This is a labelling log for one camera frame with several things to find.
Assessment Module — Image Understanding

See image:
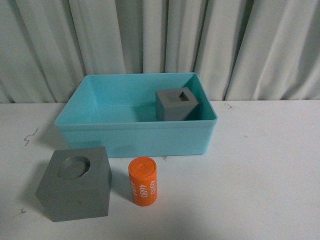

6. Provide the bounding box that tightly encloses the gray block with square hole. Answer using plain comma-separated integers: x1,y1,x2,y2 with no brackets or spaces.
155,87,200,122

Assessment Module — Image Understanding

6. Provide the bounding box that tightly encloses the orange cylinder with white numbers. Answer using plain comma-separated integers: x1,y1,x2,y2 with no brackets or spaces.
128,156,158,207

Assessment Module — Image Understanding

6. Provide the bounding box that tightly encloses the gray block with round hole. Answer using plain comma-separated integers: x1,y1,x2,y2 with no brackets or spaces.
35,146,112,222

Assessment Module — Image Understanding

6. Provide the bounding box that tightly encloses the blue plastic box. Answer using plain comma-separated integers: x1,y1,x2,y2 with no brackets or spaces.
54,72,218,158

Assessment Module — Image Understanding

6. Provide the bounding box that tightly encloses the white pleated curtain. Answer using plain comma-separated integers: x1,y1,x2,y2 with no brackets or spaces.
0,0,320,103

